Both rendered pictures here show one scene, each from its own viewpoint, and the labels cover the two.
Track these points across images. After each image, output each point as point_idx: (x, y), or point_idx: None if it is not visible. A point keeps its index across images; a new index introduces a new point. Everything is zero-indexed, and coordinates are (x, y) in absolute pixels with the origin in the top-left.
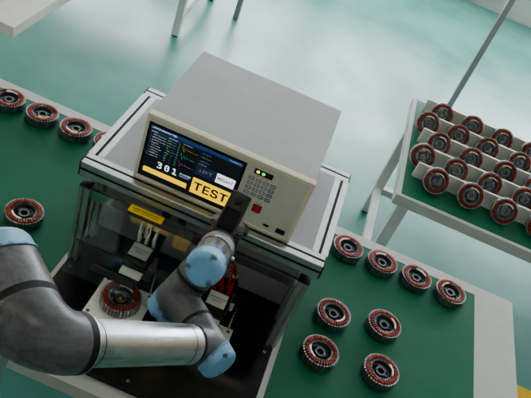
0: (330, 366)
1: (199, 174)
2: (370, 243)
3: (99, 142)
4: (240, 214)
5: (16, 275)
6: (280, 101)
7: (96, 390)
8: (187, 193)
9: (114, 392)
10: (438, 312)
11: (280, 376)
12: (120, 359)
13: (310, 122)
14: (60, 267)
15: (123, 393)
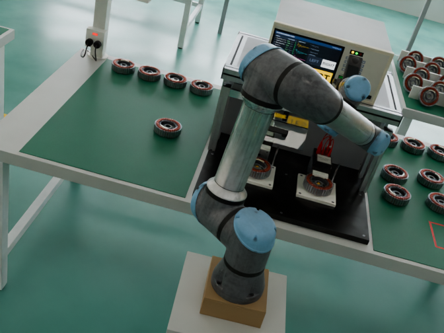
0: (407, 199)
1: (309, 63)
2: (399, 136)
3: (228, 58)
4: (358, 68)
5: (291, 59)
6: (345, 17)
7: None
8: None
9: (274, 221)
10: None
11: (375, 209)
12: (346, 117)
13: (369, 26)
14: (204, 156)
15: (280, 221)
